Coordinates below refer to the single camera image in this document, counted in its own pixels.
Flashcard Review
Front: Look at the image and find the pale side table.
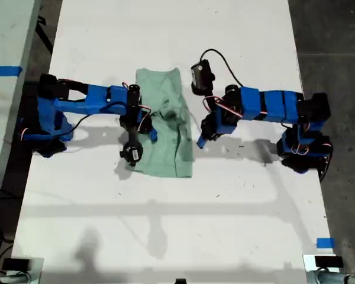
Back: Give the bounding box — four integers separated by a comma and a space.
0, 0, 42, 228

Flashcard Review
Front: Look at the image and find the gripper black camera cable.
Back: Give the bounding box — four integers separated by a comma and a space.
200, 49, 243, 88
46, 101, 130, 149

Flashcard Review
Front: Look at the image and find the black metal table leg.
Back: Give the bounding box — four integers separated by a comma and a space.
35, 14, 54, 56

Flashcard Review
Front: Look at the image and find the square blue tape piece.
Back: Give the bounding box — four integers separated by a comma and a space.
316, 237, 335, 249

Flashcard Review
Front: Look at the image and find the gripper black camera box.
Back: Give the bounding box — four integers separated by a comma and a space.
191, 59, 216, 92
120, 141, 144, 166

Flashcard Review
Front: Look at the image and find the shiny metal clamp plate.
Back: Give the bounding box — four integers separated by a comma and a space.
11, 257, 44, 284
302, 253, 341, 284

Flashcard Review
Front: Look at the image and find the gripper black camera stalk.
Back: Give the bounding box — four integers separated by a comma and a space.
191, 85, 225, 111
125, 117, 140, 146

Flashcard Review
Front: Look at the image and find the pale green T-shirt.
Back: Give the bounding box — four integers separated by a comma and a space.
127, 67, 193, 179

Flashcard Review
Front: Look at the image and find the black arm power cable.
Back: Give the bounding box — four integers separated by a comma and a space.
318, 141, 334, 183

